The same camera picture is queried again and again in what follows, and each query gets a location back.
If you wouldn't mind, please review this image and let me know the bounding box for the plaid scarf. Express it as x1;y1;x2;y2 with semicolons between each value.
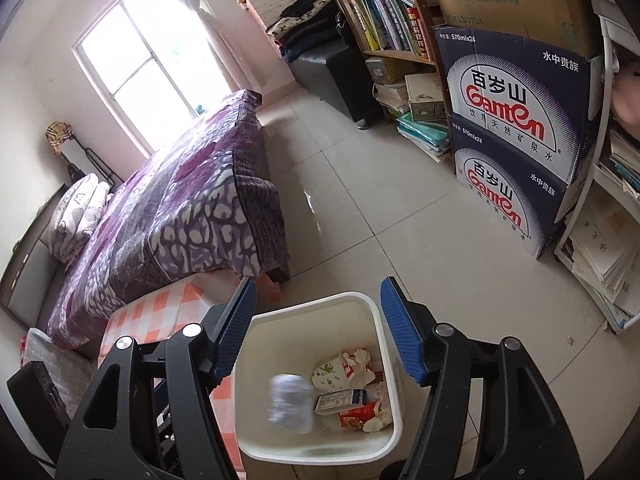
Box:
46;121;77;157

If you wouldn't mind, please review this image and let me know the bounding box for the white tissue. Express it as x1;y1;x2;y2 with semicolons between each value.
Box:
362;410;392;434

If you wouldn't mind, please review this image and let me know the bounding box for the brown cardboard box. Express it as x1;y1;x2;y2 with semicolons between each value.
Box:
422;0;602;59

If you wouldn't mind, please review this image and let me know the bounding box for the pile of white papers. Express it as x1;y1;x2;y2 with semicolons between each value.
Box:
570;195;640;332

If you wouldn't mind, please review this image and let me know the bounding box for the red snack package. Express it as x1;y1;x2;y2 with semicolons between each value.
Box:
339;402;384;432

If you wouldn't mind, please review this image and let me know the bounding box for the stack of teal folders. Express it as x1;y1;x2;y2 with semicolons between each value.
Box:
395;112;452;164

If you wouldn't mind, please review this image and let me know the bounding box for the grey checked cloth cover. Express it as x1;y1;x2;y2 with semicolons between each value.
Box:
22;327;97;412

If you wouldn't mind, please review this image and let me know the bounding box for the stack of white books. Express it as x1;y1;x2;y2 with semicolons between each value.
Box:
372;82;412;114

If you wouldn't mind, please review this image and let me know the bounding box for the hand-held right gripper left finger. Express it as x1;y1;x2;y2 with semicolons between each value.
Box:
57;278;258;480

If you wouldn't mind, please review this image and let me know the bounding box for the dark blue water carton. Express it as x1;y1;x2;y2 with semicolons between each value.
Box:
450;112;592;261
432;25;607;187

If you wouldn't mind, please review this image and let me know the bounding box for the folded white patterned quilt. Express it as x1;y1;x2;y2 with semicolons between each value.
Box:
49;172;112;263

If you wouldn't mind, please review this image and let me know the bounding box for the orange white checked tablecloth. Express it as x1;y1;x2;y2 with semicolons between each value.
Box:
100;280;251;480

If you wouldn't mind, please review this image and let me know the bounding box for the black coat rack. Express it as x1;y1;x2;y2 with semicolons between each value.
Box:
60;139;127;192

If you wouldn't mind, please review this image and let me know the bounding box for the bed with purple blanket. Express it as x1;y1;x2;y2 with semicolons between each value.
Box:
0;92;294;334

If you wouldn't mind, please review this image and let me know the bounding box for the light curtain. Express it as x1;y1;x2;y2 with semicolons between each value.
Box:
150;0;247;92

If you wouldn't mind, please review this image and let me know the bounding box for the pink soft item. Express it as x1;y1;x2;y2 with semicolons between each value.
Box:
612;57;640;132

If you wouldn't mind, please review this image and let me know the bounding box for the clear plastic bottle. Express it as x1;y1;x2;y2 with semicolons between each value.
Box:
267;374;316;434

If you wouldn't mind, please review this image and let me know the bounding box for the wooden bookshelf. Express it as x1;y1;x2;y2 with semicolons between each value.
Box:
315;0;452;162

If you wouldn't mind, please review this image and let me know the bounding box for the black ottoman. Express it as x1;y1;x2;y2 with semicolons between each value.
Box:
290;40;382;124

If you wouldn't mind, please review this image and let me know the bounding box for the white trash bin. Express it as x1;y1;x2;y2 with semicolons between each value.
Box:
231;291;405;464

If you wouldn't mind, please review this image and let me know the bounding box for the window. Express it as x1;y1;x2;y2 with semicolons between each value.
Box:
71;0;239;159

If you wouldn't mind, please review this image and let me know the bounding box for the grey storage box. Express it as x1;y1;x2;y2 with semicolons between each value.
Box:
365;57;407;84

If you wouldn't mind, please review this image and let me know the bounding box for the bed with purple cover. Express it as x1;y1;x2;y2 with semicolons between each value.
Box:
46;89;292;351

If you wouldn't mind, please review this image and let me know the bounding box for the pile of dark clothes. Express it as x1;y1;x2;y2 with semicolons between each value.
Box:
267;0;351;64

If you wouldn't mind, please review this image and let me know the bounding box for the white metal rack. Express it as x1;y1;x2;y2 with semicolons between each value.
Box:
552;0;640;334

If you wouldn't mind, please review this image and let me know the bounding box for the small beige drawer box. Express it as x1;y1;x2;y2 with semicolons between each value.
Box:
404;72;449;122

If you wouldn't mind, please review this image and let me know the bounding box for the row of upright books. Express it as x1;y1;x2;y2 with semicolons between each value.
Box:
345;0;432;57

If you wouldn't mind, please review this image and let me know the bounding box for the red white paper bag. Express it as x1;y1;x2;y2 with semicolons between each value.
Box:
312;349;376;394

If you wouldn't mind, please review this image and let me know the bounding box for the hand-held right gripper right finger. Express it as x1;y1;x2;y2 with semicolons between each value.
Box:
381;276;583;480

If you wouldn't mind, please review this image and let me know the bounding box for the black case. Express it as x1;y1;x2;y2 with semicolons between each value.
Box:
6;360;72;467

